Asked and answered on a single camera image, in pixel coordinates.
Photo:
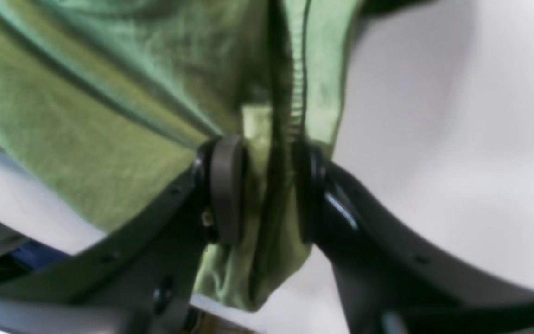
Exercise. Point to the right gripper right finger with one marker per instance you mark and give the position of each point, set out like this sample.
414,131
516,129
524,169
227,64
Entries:
389,279

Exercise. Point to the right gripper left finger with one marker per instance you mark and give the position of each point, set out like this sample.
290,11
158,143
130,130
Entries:
139,279

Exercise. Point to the dark olive green cloth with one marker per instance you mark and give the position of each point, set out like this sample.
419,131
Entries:
106,102

